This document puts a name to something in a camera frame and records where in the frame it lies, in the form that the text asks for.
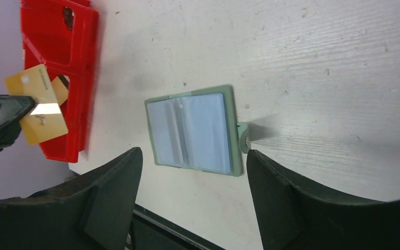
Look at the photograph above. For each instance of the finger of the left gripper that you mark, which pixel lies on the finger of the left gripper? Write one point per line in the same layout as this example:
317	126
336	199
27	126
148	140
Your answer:
12	110

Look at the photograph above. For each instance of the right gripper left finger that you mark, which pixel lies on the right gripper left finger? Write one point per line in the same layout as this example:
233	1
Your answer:
91	211

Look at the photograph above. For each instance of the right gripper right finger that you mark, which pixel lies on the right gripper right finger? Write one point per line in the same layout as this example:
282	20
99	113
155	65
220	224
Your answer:
296	212

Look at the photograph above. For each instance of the tan gold card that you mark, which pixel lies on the tan gold card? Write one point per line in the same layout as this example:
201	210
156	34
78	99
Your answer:
45	120

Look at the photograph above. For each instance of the green card holder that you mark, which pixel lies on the green card holder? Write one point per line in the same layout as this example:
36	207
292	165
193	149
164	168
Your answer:
198	130

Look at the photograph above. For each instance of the gold card in bin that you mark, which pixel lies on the gold card in bin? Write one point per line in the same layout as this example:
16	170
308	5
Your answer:
60	86

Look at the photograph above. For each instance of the black card in bin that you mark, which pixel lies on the black card in bin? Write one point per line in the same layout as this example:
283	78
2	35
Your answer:
68	16

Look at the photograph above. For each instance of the red plastic bin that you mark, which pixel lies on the red plastic bin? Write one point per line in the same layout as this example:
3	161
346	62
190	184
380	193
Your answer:
46	40

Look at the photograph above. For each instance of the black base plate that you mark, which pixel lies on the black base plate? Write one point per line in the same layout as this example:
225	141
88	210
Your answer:
151	231

